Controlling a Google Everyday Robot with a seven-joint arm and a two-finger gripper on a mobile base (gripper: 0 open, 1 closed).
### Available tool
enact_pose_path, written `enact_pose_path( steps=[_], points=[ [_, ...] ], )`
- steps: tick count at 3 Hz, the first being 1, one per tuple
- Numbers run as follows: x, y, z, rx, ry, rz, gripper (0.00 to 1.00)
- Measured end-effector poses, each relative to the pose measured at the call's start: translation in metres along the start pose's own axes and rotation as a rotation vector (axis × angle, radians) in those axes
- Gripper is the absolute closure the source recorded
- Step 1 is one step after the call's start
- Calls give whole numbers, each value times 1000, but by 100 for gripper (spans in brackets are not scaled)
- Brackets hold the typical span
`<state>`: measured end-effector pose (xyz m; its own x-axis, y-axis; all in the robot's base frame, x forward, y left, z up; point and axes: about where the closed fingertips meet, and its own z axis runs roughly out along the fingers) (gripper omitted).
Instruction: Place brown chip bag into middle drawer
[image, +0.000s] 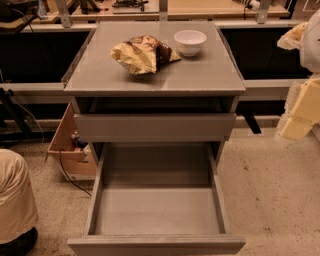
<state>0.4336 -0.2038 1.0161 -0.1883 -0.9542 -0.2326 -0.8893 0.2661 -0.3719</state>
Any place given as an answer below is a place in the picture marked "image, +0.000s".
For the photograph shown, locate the grey drawer cabinet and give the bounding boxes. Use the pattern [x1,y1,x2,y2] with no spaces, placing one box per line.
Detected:
[65,21,245,256]

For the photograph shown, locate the metal rail frame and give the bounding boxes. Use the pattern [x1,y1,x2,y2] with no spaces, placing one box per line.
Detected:
[1,79,305,104]

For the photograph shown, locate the person in beige trousers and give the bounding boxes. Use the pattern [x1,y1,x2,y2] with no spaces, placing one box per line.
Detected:
[0,149,38,256]

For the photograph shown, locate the wooden workbench in background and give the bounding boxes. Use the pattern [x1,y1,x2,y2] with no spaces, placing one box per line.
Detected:
[33,0,290,24]

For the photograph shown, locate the white ceramic bowl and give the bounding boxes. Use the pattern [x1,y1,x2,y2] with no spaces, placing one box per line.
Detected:
[174,30,207,57]

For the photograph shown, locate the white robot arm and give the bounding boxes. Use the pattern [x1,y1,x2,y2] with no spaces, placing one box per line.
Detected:
[275,10,320,142]

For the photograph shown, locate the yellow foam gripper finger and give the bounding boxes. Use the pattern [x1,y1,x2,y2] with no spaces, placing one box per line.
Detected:
[277,22,308,50]

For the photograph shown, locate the black cable on floor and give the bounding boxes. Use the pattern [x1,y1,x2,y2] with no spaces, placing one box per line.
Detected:
[58,148,93,198]

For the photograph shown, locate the closed grey top drawer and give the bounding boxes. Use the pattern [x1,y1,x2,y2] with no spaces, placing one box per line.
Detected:
[74,113,236,142]

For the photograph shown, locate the brown yellow chip bag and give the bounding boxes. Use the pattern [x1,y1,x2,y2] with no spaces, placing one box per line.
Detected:
[110,35,181,75]

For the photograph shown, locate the wooden box on floor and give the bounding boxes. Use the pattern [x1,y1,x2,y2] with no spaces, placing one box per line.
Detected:
[47,103,97,181]

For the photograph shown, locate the open grey middle drawer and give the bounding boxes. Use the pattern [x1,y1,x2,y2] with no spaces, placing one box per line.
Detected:
[68,143,245,256]

